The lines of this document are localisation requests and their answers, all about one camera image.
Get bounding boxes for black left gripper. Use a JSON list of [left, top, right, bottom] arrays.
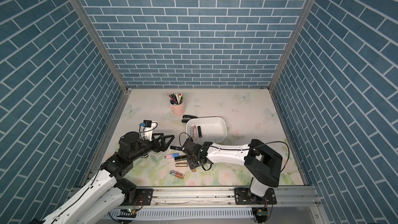
[[129, 132, 174, 162]]

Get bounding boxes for white plastic storage box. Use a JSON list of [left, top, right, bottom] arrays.
[[186, 117, 228, 144]]

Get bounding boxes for pink lip gloss tube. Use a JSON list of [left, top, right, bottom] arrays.
[[193, 125, 198, 139]]

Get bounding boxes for black lipstick silver band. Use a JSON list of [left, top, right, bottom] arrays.
[[197, 125, 202, 138]]

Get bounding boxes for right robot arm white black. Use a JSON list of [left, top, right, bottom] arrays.
[[181, 138, 286, 204]]

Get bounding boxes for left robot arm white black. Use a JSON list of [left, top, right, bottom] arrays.
[[31, 132, 175, 224]]

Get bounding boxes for long black lipstick tube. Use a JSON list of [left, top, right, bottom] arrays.
[[170, 146, 183, 151]]

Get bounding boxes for black gold square lipstick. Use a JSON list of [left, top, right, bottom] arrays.
[[174, 155, 188, 162]]

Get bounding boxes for gold lipstick tube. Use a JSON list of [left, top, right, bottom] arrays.
[[175, 162, 188, 167]]

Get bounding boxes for red lip gloss silver cap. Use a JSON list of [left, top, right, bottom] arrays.
[[170, 170, 184, 179]]

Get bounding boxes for black stapler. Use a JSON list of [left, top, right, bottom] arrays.
[[181, 115, 198, 123]]

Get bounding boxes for pink metal pen bucket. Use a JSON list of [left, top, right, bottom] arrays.
[[170, 100, 186, 116]]

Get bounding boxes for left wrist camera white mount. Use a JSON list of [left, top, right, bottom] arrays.
[[138, 120, 158, 141]]

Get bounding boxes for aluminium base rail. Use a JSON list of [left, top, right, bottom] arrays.
[[71, 185, 321, 209]]

